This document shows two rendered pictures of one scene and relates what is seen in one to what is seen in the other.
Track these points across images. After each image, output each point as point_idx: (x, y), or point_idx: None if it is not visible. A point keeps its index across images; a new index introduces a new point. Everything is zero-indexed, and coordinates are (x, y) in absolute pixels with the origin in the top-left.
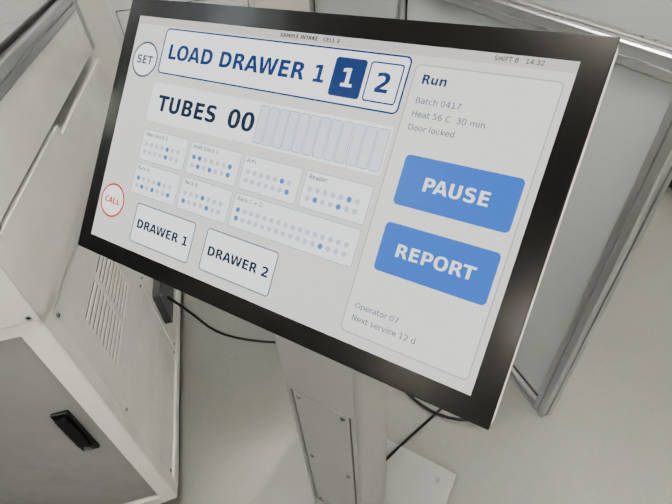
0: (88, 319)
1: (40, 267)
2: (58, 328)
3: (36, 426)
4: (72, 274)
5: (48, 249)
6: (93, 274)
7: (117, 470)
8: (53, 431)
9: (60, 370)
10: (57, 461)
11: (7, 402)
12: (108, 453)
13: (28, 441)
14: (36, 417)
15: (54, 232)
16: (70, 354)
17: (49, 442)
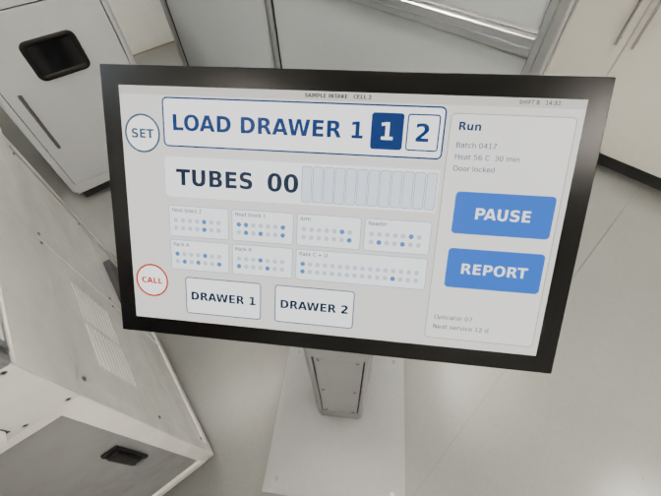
0: (101, 364)
1: (53, 346)
2: (91, 391)
3: (89, 469)
4: (71, 333)
5: (48, 325)
6: (83, 321)
7: (164, 463)
8: (105, 465)
9: (105, 422)
10: (112, 483)
11: (57, 467)
12: (155, 456)
13: (84, 483)
14: (88, 464)
15: (42, 304)
16: (110, 405)
17: (102, 474)
